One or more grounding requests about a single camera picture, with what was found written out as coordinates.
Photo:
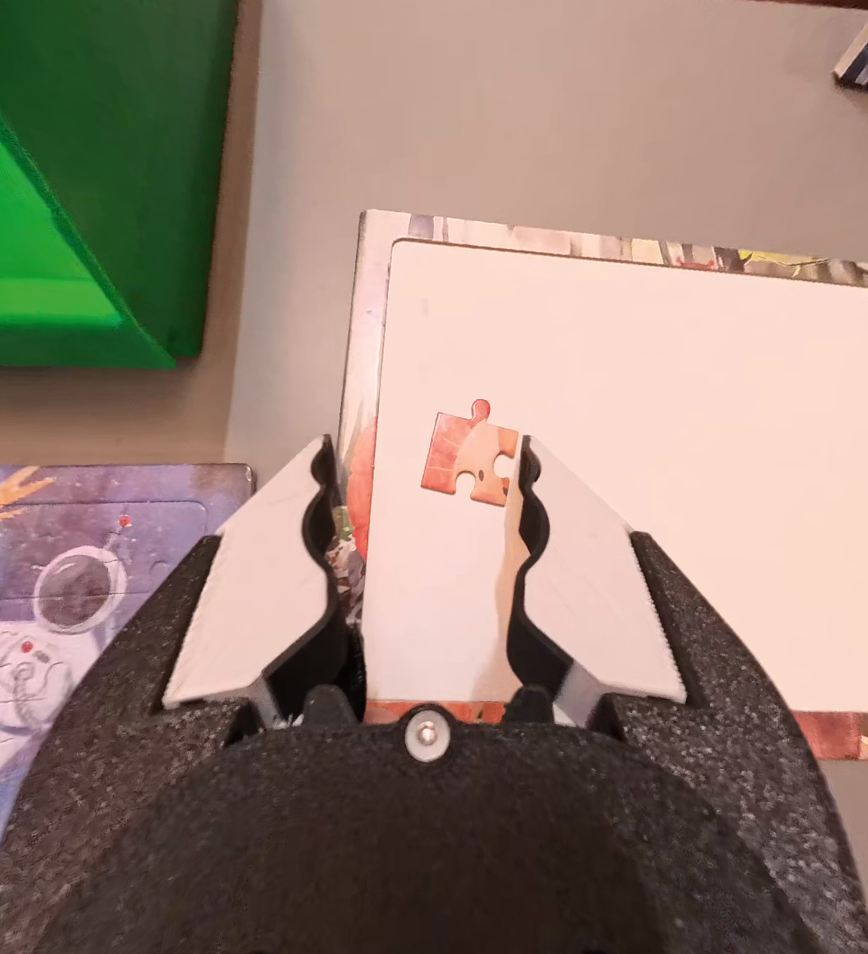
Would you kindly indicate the space jigsaw puzzle board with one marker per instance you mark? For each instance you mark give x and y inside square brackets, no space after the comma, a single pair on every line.
[31,522]

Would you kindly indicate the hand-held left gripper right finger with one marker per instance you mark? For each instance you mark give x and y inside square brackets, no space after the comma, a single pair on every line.
[605,596]

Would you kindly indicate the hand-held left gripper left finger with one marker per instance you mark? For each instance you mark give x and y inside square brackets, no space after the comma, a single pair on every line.
[255,596]

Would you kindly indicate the green plastic bin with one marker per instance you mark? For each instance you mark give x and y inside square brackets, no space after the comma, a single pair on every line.
[68,186]

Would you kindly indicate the grey desk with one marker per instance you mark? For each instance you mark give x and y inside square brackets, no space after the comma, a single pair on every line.
[553,112]

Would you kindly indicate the orange tan jigsaw piece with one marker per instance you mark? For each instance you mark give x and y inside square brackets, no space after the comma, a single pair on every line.
[456,454]

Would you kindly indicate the animal jigsaw puzzle board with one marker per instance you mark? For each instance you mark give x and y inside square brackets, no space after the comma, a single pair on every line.
[702,447]

